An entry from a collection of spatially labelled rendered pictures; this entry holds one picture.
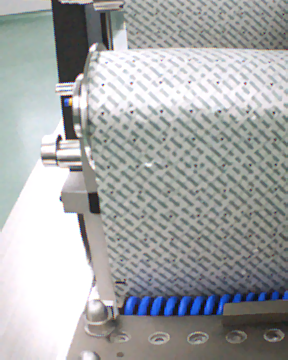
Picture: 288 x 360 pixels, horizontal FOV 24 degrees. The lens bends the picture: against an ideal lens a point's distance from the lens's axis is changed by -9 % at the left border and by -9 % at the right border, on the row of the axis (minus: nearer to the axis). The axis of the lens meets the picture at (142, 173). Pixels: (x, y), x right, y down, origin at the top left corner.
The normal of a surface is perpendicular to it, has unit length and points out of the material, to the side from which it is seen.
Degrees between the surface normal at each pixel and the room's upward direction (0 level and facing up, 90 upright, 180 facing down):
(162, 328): 0
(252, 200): 90
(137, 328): 0
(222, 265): 90
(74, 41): 90
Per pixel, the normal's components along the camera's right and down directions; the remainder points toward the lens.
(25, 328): -0.09, -0.88
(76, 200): -0.15, 0.48
